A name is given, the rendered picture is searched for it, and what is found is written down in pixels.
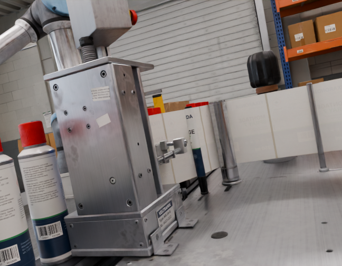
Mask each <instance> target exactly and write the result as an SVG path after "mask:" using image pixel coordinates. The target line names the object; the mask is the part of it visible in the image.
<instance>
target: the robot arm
mask: <svg viewBox="0 0 342 266"><path fill-rule="evenodd" d="M46 35H49V37H50V41H51V44H52V49H53V53H54V56H55V60H56V64H57V67H58V71H60V70H63V69H67V68H70V67H73V66H76V65H79V64H82V61H81V58H80V53H79V49H76V47H75V41H74V37H73V32H72V26H71V22H70V17H69V12H68V7H67V2H66V0H35V1H34V2H33V4H32V5H31V6H30V8H29V9H28V10H27V11H26V13H25V14H24V15H23V16H22V17H20V18H19V19H17V20H16V22H15V25H14V26H13V27H11V28H10V29H9V30H7V31H6V32H4V33H3V34H1V35H0V65H1V64H2V63H4V62H5V61H6V60H8V59H9V58H10V57H12V56H13V55H14V54H16V53H17V52H18V51H20V50H21V49H22V48H24V47H25V46H27V45H28V44H29V43H35V42H37V41H38V40H40V39H41V38H43V37H45V36H46ZM51 127H52V130H53V135H54V140H55V145H56V149H57V153H58V157H57V161H58V166H59V170H60V174H64V173H68V172H69V171H68V166H67V161H66V158H65V153H64V149H63V143H62V139H61V134H60V129H59V124H58V119H57V116H56V112H55V113H54V114H53V115H52V116H51Z"/></svg>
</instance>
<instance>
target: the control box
mask: <svg viewBox="0 0 342 266"><path fill-rule="evenodd" d="M66 3H67V7H68V12H69V17H70V22H71V26H72V32H73V37H74V41H75V47H76V49H81V48H82V47H81V46H80V42H79V39H80V38H81V37H85V36H90V37H93V42H94V45H93V46H94V48H95V49H96V48H97V47H99V46H104V47H105V48H106V47H108V46H110V45H111V44H112V43H113V42H115V41H116V40H117V39H119V38H120V37H121V36H122V35H124V34H125V33H126V32H127V31H129V30H130V29H131V28H132V23H131V15H130V10H129V7H128V2H127V0H66Z"/></svg>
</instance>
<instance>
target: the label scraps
mask: <svg viewBox="0 0 342 266"><path fill-rule="evenodd" d="M91 93H92V95H93V98H92V100H93V101H100V100H109V99H110V91H109V86H105V87H98V88H92V89H91ZM96 122H97V123H98V125H99V127H102V126H104V125H106V124H108V123H110V122H111V121H110V118H109V116H108V113H107V114H105V115H103V116H101V117H99V118H97V119H96Z"/></svg>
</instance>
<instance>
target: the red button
mask: <svg viewBox="0 0 342 266"><path fill-rule="evenodd" d="M130 15H131V23H132V25H135V24H136V23H137V20H138V17H137V14H136V12H135V11H134V10H130Z"/></svg>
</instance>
